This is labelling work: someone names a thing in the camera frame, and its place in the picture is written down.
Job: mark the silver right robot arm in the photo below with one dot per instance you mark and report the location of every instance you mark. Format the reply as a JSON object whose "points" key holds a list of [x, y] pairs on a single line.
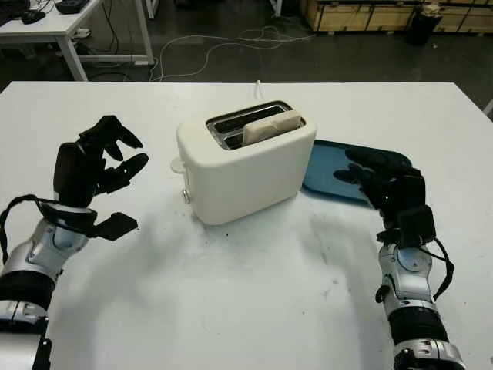
{"points": [[412, 293]]}

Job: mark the wooden crate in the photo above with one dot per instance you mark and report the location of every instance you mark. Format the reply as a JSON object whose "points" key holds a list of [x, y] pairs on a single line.
{"points": [[346, 15]]}

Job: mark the cream white two-slot toaster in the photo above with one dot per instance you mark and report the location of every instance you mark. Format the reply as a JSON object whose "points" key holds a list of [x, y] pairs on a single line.
{"points": [[250, 181]]}

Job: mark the white bread slice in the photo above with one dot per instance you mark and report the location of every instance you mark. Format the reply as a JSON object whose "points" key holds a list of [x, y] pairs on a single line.
{"points": [[269, 129]]}

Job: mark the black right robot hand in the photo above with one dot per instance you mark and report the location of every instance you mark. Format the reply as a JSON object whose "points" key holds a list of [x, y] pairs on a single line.
{"points": [[400, 189]]}

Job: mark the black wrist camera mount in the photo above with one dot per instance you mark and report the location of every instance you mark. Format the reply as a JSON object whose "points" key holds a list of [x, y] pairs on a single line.
{"points": [[416, 227], [115, 225]]}

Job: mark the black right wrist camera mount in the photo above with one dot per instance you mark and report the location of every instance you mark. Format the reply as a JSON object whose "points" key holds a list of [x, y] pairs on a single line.
{"points": [[416, 227]]}

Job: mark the silver toaster knob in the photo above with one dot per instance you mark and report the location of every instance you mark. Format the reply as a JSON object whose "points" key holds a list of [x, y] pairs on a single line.
{"points": [[187, 196]]}

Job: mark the white power strip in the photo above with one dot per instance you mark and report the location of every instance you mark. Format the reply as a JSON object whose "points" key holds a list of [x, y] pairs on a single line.
{"points": [[81, 33]]}

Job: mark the black device case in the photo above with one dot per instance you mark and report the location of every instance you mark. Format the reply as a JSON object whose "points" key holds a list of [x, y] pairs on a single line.
{"points": [[73, 5]]}

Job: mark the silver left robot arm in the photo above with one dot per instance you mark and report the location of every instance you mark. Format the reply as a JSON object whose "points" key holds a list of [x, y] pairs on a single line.
{"points": [[31, 270]]}

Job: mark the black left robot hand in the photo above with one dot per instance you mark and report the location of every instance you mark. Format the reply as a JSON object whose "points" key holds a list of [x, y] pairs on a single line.
{"points": [[73, 173]]}

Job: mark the blue plastic tray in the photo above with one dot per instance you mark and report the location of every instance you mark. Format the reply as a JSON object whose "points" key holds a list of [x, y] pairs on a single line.
{"points": [[323, 169]]}

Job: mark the black trash bin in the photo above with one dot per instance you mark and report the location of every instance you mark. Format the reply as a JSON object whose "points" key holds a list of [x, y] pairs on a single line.
{"points": [[421, 27]]}

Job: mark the black computer mouse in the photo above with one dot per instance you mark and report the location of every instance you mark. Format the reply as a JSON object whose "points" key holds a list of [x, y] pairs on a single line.
{"points": [[32, 16]]}

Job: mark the black keyboard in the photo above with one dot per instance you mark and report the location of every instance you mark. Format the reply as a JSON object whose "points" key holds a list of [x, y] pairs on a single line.
{"points": [[9, 11]]}

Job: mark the white toaster lever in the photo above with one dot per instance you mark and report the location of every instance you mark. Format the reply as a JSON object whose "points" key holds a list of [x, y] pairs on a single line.
{"points": [[177, 165]]}

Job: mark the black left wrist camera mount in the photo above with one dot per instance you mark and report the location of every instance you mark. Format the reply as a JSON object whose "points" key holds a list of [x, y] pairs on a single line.
{"points": [[115, 225]]}

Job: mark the white office desk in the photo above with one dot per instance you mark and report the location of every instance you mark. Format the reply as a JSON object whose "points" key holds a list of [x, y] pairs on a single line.
{"points": [[58, 25]]}

